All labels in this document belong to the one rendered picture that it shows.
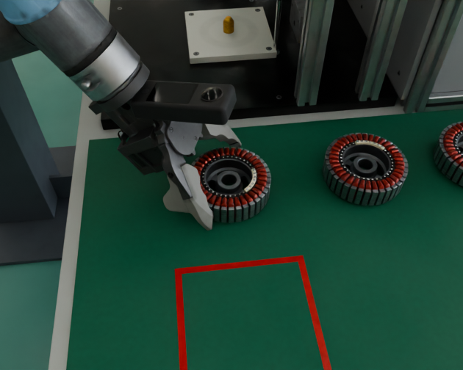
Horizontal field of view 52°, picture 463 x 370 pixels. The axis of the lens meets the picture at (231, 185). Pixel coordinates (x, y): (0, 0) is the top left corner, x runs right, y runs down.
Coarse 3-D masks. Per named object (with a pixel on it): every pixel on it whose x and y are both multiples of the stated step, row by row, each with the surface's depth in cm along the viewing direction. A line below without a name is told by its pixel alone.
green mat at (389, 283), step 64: (256, 128) 74; (320, 128) 74; (384, 128) 74; (128, 192) 66; (320, 192) 66; (448, 192) 66; (128, 256) 60; (192, 256) 60; (256, 256) 60; (320, 256) 60; (384, 256) 60; (448, 256) 60; (128, 320) 54; (192, 320) 54; (256, 320) 54; (320, 320) 54; (384, 320) 54; (448, 320) 54
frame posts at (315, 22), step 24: (312, 0) 61; (384, 0) 63; (312, 24) 64; (384, 24) 65; (312, 48) 67; (384, 48) 69; (312, 72) 71; (360, 72) 74; (384, 72) 72; (312, 96) 73; (360, 96) 75
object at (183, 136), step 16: (144, 80) 54; (128, 96) 53; (96, 112) 58; (112, 112) 57; (128, 112) 57; (128, 128) 59; (144, 128) 58; (160, 128) 55; (176, 128) 57; (192, 128) 59; (128, 144) 58; (144, 144) 57; (160, 144) 56; (176, 144) 57; (192, 144) 59; (144, 160) 60; (160, 160) 60
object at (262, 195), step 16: (208, 160) 65; (224, 160) 66; (240, 160) 65; (256, 160) 65; (208, 176) 66; (224, 176) 65; (240, 176) 66; (256, 176) 63; (208, 192) 62; (224, 192) 64; (240, 192) 62; (256, 192) 61; (224, 208) 60; (240, 208) 60; (256, 208) 62
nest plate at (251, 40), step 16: (192, 16) 89; (208, 16) 89; (224, 16) 89; (240, 16) 89; (256, 16) 89; (192, 32) 86; (208, 32) 86; (240, 32) 86; (256, 32) 86; (192, 48) 82; (208, 48) 82; (224, 48) 82; (240, 48) 82; (256, 48) 82; (272, 48) 82
